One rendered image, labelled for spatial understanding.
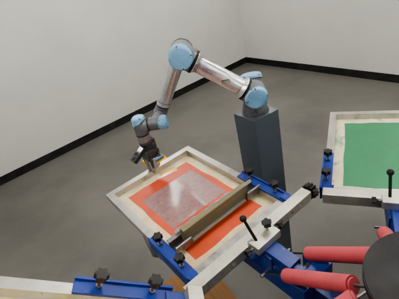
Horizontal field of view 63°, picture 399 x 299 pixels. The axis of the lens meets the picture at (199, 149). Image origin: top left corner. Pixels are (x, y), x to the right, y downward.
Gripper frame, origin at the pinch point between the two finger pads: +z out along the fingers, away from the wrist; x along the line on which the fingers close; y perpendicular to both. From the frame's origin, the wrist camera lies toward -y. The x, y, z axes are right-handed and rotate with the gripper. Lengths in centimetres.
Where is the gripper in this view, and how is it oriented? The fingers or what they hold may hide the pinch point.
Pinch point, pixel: (151, 170)
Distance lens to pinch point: 193.9
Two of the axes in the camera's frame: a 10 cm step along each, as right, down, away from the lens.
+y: 7.6, -4.7, 4.5
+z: 1.9, 8.2, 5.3
